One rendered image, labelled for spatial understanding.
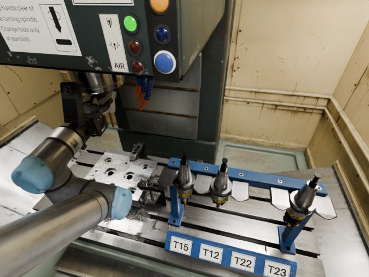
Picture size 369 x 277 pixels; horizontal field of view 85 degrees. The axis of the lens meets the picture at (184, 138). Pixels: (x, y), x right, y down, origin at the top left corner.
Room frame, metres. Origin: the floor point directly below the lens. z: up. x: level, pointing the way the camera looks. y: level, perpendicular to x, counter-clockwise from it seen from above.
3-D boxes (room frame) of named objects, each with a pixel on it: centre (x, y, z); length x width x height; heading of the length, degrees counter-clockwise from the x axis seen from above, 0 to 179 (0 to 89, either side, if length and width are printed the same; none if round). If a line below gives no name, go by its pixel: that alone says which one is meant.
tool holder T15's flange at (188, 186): (0.40, 0.00, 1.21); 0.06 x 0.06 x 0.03
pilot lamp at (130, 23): (0.33, 0.07, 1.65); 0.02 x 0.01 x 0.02; 75
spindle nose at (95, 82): (0.60, 0.26, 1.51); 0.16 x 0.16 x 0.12
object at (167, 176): (0.41, 0.06, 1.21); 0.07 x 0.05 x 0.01; 165
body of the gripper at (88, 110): (0.48, 0.29, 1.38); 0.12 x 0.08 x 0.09; 168
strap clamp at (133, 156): (0.77, 0.25, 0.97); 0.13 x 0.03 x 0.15; 165
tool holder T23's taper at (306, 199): (0.31, -0.32, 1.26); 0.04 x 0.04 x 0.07
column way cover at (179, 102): (1.03, 0.14, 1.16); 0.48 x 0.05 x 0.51; 75
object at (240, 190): (0.35, -0.16, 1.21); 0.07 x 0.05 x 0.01; 165
